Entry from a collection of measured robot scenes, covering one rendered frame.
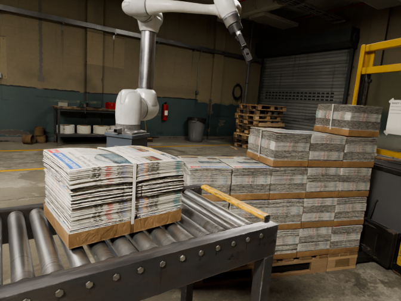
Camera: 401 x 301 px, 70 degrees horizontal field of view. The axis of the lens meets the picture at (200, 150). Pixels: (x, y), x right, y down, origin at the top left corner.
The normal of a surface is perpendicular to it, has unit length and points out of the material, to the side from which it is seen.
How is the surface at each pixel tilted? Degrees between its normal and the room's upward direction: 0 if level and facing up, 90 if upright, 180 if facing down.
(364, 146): 90
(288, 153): 90
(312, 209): 90
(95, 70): 90
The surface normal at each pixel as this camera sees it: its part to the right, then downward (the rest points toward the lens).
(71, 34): 0.56, 0.18
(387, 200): -0.96, -0.02
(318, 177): 0.29, 0.17
